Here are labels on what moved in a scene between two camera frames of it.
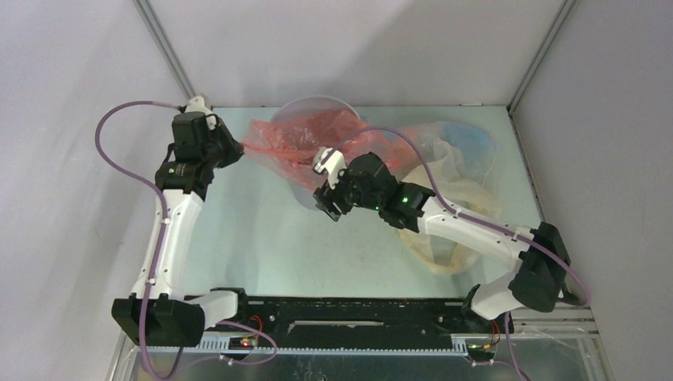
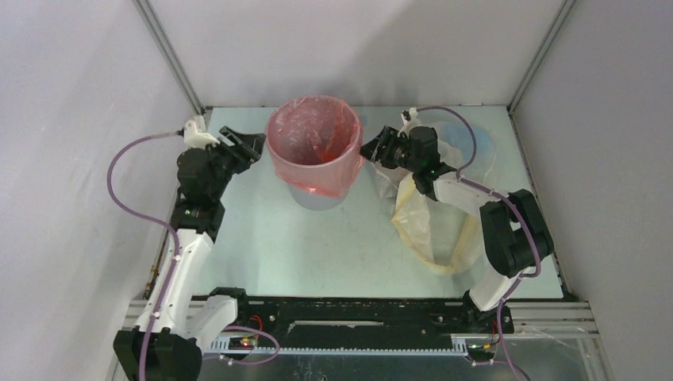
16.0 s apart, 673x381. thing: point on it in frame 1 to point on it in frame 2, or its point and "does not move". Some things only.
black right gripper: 332,197 to 386,148
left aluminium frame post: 163,47 does not move
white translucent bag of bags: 459,155 does not move
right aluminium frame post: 541,55 does not move
